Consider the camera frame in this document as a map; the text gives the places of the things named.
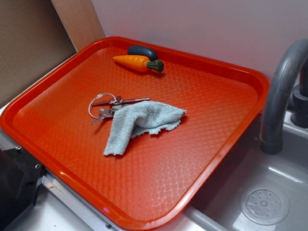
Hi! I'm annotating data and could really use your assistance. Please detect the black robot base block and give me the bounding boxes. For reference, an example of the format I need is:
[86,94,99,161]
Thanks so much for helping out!
[0,149,45,231]

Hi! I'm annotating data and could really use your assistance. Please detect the light blue cloth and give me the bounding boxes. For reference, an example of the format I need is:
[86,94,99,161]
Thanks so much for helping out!
[103,101,187,156]

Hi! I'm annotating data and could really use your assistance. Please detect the long silver key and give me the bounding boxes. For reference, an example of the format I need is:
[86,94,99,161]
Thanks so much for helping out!
[90,96,151,106]

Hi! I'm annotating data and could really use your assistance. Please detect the short silver key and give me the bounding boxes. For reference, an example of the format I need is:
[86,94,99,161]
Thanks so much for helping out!
[90,108,115,125]

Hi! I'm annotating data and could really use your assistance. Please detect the orange toy carrot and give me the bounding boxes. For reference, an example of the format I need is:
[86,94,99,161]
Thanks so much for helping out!
[113,55,165,73]

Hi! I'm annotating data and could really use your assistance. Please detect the dark grey oval object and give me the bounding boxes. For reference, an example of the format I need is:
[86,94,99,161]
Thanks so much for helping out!
[127,45,158,61]

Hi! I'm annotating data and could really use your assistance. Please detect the orange plastic tray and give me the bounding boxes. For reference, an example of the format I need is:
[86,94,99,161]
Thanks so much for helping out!
[0,37,269,231]

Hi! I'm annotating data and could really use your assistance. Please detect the light wooden board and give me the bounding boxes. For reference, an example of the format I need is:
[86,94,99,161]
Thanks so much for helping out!
[51,0,105,52]

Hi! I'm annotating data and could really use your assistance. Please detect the grey plastic sink basin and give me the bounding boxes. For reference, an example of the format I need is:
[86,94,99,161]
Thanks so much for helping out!
[184,118,308,231]

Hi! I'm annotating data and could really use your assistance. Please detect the grey curved faucet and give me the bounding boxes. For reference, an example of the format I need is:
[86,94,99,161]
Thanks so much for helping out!
[260,38,308,154]

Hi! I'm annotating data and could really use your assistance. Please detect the brown cardboard panel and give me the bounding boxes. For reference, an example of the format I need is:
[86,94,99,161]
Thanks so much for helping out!
[0,0,76,106]

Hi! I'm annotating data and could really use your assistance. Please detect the round sink drain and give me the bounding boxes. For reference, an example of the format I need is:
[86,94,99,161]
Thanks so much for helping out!
[240,184,290,226]

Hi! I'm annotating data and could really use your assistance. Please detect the thin wire key ring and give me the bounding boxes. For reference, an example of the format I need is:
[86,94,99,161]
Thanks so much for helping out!
[88,92,119,119]

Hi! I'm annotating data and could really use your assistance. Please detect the dark faucet handle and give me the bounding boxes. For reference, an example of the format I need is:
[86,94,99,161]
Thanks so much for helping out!
[291,61,308,128]

